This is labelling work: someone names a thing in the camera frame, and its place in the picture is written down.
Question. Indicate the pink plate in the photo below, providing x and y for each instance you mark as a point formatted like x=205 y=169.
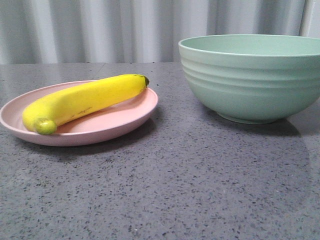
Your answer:
x=103 y=125

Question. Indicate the green ribbed bowl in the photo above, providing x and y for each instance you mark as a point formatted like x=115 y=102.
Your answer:
x=252 y=78

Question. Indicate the white pleated curtain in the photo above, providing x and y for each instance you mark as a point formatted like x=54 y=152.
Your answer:
x=138 y=31

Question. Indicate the yellow banana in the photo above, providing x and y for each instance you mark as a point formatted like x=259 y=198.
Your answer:
x=46 y=114

